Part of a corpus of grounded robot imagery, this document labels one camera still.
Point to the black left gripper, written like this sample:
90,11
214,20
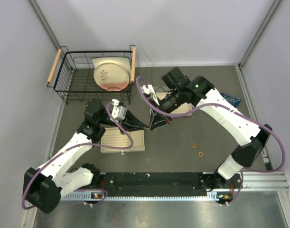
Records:
131,123

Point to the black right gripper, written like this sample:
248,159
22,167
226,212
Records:
157,120

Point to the beige ring slot tray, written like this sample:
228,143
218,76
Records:
113,137

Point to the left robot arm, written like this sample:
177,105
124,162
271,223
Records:
46,185

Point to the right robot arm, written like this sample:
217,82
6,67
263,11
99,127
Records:
201,93

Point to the round pink white plate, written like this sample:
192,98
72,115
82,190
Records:
111,77

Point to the square white plate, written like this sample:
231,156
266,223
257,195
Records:
123,61

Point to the blue leaf shaped dish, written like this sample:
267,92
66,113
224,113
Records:
234,101

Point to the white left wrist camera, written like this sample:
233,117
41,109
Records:
119,110

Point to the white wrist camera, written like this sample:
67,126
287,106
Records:
149,91
119,110

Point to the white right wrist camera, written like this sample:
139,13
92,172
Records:
149,91

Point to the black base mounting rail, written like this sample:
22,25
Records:
160,184

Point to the black wire dish rack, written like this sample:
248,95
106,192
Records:
72,74

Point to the aluminium frame rail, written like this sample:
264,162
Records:
246,181

